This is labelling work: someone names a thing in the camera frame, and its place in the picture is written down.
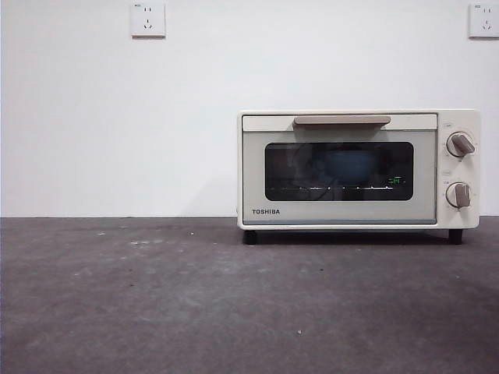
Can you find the beige oven knob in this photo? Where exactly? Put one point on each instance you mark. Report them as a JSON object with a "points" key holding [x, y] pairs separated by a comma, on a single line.
{"points": [[459, 194], [460, 145]]}

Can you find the blue ribbed bowl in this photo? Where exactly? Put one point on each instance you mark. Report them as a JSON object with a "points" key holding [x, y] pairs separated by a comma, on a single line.
{"points": [[349, 167]]}

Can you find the white wall socket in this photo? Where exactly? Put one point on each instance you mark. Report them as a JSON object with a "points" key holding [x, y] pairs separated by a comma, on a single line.
{"points": [[485, 23], [148, 19]]}

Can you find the cream toaster oven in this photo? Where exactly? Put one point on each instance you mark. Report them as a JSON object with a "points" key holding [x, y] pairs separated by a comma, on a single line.
{"points": [[460, 117]]}

